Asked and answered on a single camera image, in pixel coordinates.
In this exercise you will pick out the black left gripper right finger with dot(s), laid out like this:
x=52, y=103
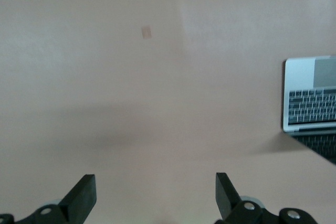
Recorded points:
x=231, y=203

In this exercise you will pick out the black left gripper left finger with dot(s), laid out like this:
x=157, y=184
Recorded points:
x=76, y=203

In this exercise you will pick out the silver laptop with black keys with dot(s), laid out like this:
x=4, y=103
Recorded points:
x=302, y=108

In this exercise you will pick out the small brown tape patch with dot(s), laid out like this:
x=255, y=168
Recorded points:
x=146, y=32

